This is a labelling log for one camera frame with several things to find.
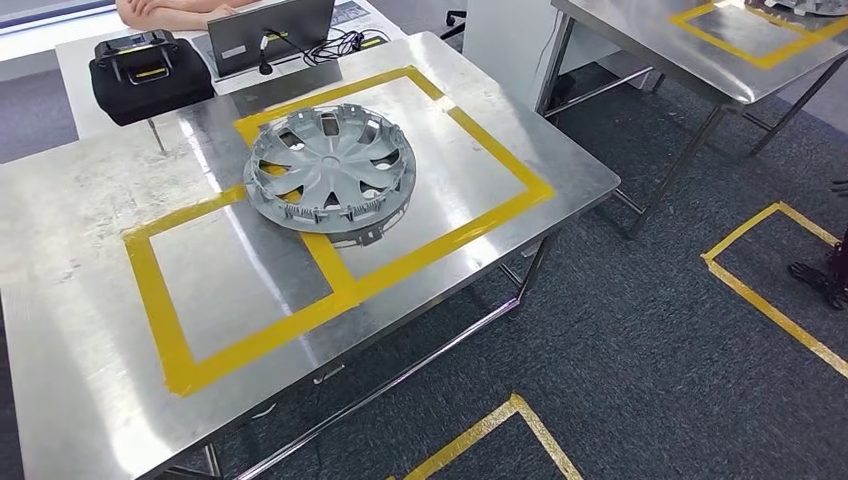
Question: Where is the grey plastic part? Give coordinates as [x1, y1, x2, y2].
[745, 0, 848, 19]

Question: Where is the printed paper sheet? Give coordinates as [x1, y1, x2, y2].
[331, 0, 372, 28]

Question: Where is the black humanoid robot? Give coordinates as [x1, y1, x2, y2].
[786, 178, 848, 311]

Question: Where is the black carry case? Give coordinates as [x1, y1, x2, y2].
[87, 29, 217, 127]

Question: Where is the black desk cable bundle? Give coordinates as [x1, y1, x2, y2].
[256, 26, 393, 75]

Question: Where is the black office chair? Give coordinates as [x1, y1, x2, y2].
[439, 9, 468, 41]

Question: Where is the white desk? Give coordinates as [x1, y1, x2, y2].
[56, 0, 409, 140]
[462, 0, 624, 114]

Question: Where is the dark grey laptop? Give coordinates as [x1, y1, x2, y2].
[206, 0, 337, 79]

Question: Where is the person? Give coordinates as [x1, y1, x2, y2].
[115, 0, 263, 33]

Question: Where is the silver plastic hubcap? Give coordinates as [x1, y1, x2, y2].
[243, 102, 418, 248]

